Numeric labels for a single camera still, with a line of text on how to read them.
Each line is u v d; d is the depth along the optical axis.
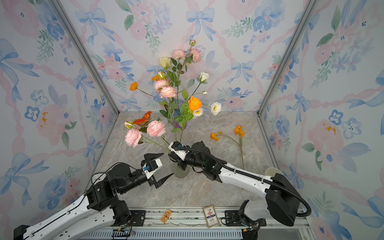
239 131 1.07
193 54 0.84
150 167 0.50
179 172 0.87
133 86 0.82
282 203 0.41
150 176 0.55
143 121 0.62
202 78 0.82
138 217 0.75
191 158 0.64
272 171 0.78
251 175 0.48
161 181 0.57
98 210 0.49
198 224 0.73
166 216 0.75
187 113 0.68
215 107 0.65
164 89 0.63
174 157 0.71
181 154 0.63
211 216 0.73
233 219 0.73
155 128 0.60
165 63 0.88
